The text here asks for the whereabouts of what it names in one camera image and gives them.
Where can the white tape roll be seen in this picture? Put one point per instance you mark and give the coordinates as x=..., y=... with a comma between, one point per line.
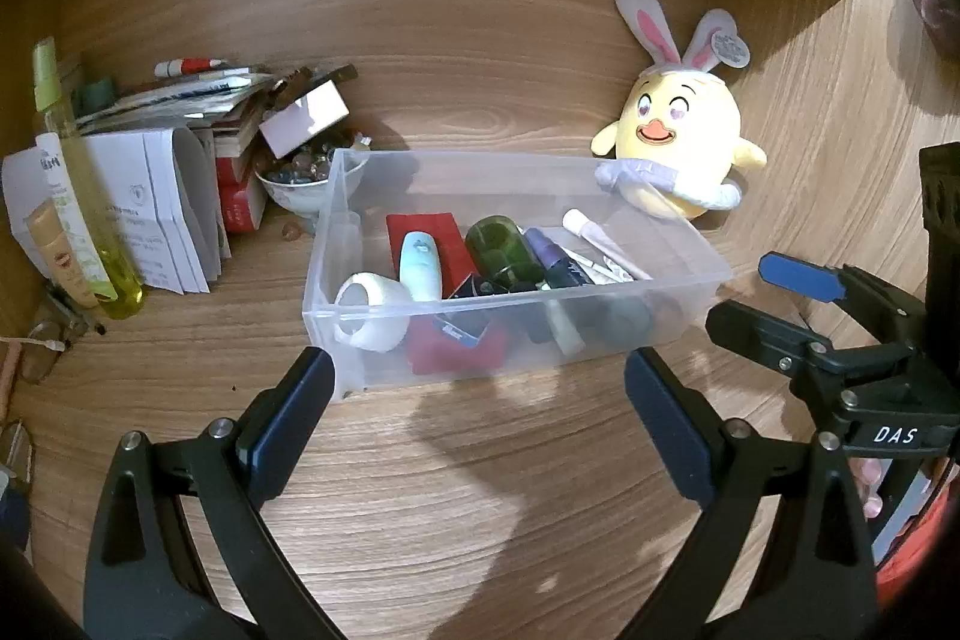
x=379, y=329

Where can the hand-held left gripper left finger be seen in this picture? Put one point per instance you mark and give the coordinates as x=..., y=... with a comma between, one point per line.
x=289, y=422

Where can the person's right hand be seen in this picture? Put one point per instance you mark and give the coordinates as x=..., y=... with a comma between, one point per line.
x=870, y=482

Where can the red box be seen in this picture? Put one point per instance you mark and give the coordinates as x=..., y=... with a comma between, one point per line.
x=240, y=201

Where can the small teal item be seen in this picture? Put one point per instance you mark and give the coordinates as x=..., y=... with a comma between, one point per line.
x=97, y=94

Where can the clear plastic storage box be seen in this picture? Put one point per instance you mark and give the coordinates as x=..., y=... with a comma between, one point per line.
x=675, y=302

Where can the dark brown round item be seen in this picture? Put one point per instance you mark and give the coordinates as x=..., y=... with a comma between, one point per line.
x=934, y=3

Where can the red and white marker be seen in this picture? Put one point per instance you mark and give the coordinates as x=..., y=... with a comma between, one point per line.
x=187, y=66

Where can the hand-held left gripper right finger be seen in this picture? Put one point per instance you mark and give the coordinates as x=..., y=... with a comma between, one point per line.
x=667, y=422

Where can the yellow chick plush toy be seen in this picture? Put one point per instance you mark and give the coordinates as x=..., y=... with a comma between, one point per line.
x=690, y=115

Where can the person's red clothing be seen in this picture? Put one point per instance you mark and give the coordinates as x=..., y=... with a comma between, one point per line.
x=915, y=557

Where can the white tube with orange label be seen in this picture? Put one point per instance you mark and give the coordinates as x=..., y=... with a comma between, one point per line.
x=60, y=250

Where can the small blue item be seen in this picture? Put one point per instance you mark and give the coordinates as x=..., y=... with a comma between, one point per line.
x=456, y=331

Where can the white bowl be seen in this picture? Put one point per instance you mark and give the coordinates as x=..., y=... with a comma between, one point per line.
x=300, y=194

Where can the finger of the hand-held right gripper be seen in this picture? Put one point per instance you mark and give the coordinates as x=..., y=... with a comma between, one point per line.
x=802, y=276
x=757, y=329

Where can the red packet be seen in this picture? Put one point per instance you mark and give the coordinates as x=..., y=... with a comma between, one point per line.
x=439, y=227

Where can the white pen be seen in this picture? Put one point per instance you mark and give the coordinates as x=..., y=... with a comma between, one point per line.
x=600, y=242

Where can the teal tape roll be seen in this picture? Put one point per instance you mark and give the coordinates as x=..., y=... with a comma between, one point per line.
x=626, y=319

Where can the stack of books and papers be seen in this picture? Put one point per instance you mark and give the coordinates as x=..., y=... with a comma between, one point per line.
x=195, y=100

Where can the yellow green spray bottle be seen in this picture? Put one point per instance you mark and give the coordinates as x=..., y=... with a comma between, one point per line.
x=90, y=220

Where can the pale green tube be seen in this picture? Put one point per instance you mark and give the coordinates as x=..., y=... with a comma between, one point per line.
x=566, y=329

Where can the tube with light blue cap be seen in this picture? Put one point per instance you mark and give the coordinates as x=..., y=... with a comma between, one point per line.
x=418, y=269

